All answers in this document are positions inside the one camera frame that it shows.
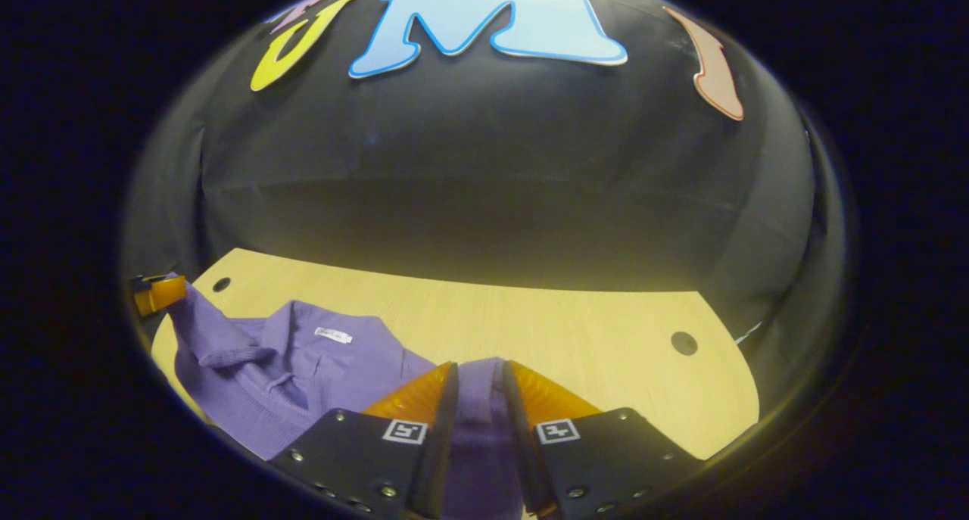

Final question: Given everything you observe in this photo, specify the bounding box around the black backdrop cloth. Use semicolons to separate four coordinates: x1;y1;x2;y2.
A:
121;0;852;430

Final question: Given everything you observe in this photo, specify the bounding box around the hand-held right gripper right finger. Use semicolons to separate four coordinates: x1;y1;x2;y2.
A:
501;360;701;519

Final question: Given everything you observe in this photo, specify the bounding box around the purple collared knit shirt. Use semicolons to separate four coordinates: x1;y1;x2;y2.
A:
165;274;531;520

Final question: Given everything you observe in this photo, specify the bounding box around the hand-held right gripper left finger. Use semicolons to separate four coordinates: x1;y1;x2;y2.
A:
269;361;460;520

